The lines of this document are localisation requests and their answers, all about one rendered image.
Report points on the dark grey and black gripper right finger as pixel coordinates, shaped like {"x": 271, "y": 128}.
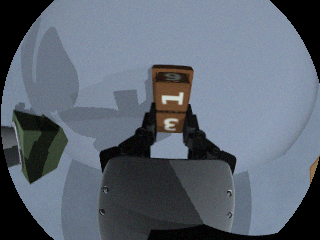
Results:
{"x": 199, "y": 147}

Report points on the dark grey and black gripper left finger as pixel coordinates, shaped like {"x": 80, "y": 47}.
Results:
{"x": 138, "y": 143}

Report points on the brown cube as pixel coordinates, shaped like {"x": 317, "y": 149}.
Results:
{"x": 170, "y": 121}
{"x": 172, "y": 91}

